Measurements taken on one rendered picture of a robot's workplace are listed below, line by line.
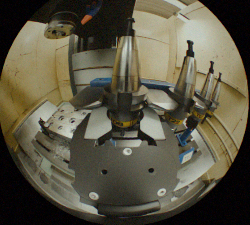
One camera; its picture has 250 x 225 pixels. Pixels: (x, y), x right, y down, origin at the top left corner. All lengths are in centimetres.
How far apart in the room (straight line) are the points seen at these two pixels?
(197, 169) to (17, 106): 188
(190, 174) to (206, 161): 16
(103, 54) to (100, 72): 17
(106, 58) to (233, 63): 106
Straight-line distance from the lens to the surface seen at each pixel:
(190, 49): 15
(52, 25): 37
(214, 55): 82
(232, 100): 72
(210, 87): 23
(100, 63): 70
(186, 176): 71
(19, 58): 138
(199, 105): 17
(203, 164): 77
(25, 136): 122
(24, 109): 133
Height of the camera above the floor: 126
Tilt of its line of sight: 28 degrees down
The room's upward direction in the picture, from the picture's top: 3 degrees clockwise
